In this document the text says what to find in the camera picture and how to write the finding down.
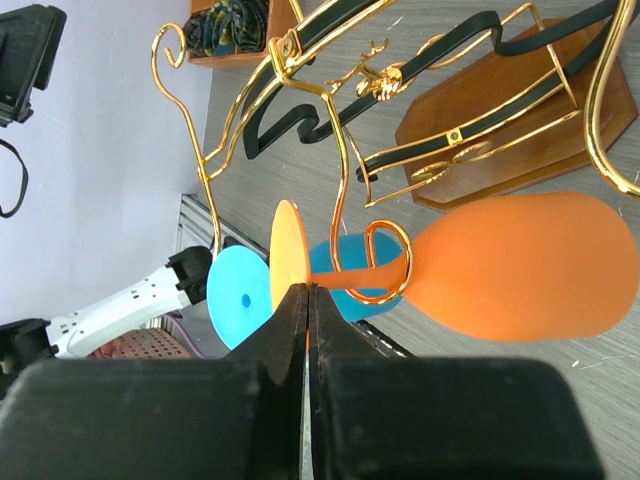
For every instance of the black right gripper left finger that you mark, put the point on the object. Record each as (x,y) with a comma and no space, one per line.
(238,417)

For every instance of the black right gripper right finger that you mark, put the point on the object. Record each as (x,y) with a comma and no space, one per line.
(379,417)

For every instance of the blue wine glass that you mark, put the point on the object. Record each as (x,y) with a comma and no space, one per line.
(242,292)

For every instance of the orange plastic wine glass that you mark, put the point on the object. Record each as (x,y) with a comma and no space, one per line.
(521,268)

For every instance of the gold wire wine glass rack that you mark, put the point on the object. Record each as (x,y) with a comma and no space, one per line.
(453,122)

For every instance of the wooden compartment tray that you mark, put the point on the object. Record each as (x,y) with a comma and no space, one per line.
(234,33)

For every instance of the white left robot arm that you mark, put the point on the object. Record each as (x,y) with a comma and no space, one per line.
(30,38)

